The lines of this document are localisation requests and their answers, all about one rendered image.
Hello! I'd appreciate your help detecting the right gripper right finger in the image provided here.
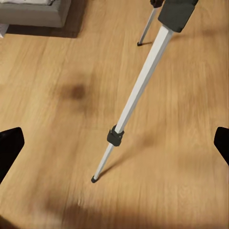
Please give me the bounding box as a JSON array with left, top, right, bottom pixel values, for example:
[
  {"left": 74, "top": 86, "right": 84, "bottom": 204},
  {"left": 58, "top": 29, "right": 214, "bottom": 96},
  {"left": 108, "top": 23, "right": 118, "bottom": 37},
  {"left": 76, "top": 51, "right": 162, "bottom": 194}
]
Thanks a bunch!
[{"left": 214, "top": 127, "right": 229, "bottom": 165}]

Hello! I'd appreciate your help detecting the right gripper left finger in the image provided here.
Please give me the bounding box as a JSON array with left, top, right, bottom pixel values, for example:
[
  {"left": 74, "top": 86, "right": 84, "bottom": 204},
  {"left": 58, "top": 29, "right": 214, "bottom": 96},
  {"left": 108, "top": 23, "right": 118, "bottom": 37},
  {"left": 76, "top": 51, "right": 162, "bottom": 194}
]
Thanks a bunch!
[{"left": 0, "top": 127, "right": 25, "bottom": 183}]

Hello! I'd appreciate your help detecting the camera tripod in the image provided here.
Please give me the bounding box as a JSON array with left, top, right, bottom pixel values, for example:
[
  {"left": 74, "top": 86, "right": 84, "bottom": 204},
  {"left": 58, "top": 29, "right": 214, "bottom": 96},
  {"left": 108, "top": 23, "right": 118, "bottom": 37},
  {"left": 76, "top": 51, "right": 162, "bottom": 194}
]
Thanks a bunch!
[{"left": 91, "top": 0, "right": 198, "bottom": 183}]

